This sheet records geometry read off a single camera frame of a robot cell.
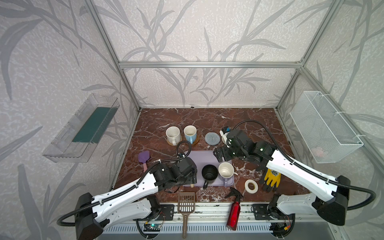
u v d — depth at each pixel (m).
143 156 0.93
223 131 0.66
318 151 0.73
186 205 0.77
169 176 0.52
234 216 0.70
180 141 1.02
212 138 1.02
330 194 0.39
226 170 0.86
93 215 0.39
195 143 0.99
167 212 0.74
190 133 0.98
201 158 0.68
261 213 0.74
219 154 0.65
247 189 0.80
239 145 0.55
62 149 0.59
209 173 0.84
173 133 0.98
